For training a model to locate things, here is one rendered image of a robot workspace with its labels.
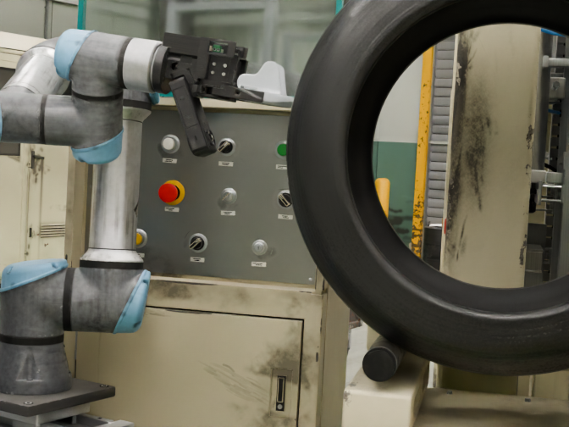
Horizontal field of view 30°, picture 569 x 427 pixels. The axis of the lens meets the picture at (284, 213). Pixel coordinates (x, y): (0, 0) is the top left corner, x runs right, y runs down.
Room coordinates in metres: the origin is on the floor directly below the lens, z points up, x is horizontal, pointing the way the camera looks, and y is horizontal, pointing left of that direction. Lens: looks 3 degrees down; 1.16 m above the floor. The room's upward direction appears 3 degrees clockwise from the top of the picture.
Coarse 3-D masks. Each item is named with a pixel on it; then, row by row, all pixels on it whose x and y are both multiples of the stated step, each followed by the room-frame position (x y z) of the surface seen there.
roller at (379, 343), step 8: (376, 344) 1.39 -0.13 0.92; (384, 344) 1.38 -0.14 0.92; (392, 344) 1.40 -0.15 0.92; (368, 352) 1.36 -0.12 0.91; (376, 352) 1.36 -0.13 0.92; (384, 352) 1.35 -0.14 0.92; (392, 352) 1.36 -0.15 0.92; (400, 352) 1.41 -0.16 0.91; (368, 360) 1.36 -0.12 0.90; (376, 360) 1.36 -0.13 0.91; (384, 360) 1.35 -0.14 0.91; (392, 360) 1.35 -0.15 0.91; (400, 360) 1.40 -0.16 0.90; (368, 368) 1.36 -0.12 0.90; (376, 368) 1.36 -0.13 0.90; (384, 368) 1.35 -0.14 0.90; (392, 368) 1.35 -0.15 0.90; (368, 376) 1.36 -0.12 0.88; (376, 376) 1.35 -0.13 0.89; (384, 376) 1.35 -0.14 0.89
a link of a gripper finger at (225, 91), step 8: (208, 88) 1.51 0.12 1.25; (216, 88) 1.47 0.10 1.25; (224, 88) 1.47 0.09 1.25; (232, 88) 1.46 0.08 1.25; (240, 88) 1.47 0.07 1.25; (224, 96) 1.47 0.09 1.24; (232, 96) 1.46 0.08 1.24; (240, 96) 1.46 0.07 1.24; (248, 96) 1.47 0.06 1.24; (256, 96) 1.47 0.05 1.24
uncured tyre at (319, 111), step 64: (384, 0) 1.35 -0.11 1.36; (448, 0) 1.33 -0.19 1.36; (512, 0) 1.58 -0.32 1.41; (320, 64) 1.38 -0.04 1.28; (384, 64) 1.62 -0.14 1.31; (320, 128) 1.36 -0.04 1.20; (320, 192) 1.36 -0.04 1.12; (320, 256) 1.39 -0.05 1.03; (384, 256) 1.36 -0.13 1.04; (384, 320) 1.36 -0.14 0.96; (448, 320) 1.33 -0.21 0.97; (512, 320) 1.31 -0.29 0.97
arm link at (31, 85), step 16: (32, 48) 1.87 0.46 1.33; (48, 48) 1.87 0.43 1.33; (32, 64) 1.77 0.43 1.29; (48, 64) 1.81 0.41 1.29; (16, 80) 1.65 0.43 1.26; (32, 80) 1.67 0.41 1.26; (48, 80) 1.74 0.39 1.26; (64, 80) 1.88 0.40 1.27; (0, 96) 1.56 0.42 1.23; (16, 96) 1.56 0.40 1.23; (32, 96) 1.57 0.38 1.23; (0, 112) 1.54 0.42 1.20; (16, 112) 1.54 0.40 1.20; (32, 112) 1.55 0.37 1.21; (0, 128) 1.54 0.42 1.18; (16, 128) 1.55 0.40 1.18; (32, 128) 1.55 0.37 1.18
